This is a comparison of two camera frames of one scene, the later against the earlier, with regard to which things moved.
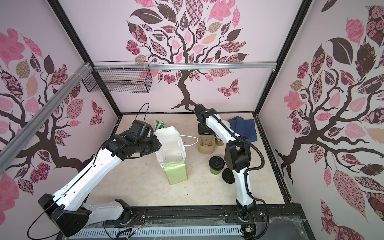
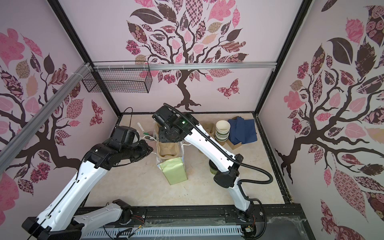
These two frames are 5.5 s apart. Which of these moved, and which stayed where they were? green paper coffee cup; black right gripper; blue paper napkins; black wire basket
Moved: black right gripper
Stayed: black wire basket; green paper coffee cup; blue paper napkins
